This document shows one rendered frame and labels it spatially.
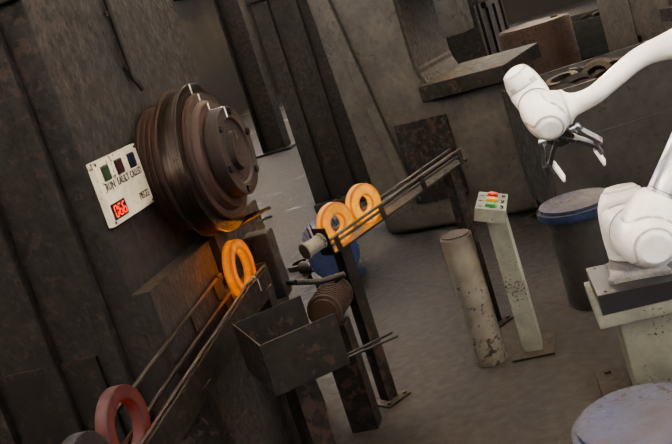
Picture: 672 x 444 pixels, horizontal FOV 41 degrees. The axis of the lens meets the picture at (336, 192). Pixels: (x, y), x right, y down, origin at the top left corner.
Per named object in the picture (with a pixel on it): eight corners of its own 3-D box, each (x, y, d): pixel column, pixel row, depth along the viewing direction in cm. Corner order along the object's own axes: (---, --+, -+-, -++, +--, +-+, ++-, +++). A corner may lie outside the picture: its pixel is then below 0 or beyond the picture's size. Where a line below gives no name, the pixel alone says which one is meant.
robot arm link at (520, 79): (520, 111, 275) (530, 130, 264) (493, 73, 269) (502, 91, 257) (551, 90, 272) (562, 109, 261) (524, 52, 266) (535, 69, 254)
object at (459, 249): (476, 370, 342) (437, 242, 332) (478, 356, 353) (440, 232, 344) (507, 364, 338) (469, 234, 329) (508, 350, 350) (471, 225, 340)
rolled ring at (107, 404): (131, 368, 209) (119, 371, 210) (96, 412, 192) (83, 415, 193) (160, 436, 214) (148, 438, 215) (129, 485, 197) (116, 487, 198)
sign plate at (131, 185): (108, 228, 241) (85, 164, 237) (148, 203, 265) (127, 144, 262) (116, 226, 240) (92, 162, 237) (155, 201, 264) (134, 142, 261)
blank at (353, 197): (338, 194, 333) (344, 194, 330) (366, 176, 342) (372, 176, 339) (354, 232, 336) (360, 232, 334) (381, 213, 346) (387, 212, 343)
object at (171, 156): (192, 256, 264) (137, 101, 255) (242, 212, 308) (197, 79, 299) (212, 250, 262) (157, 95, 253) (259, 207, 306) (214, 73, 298)
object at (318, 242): (302, 259, 322) (295, 244, 320) (319, 247, 327) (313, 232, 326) (312, 259, 317) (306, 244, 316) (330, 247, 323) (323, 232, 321)
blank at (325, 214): (309, 214, 323) (315, 213, 321) (338, 194, 333) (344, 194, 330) (325, 252, 327) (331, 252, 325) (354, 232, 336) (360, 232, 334)
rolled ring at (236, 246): (244, 231, 294) (235, 233, 295) (224, 249, 277) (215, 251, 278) (262, 283, 297) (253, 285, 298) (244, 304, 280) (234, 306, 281)
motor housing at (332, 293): (346, 439, 320) (300, 300, 310) (358, 409, 341) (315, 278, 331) (381, 432, 316) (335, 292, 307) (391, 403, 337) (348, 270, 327)
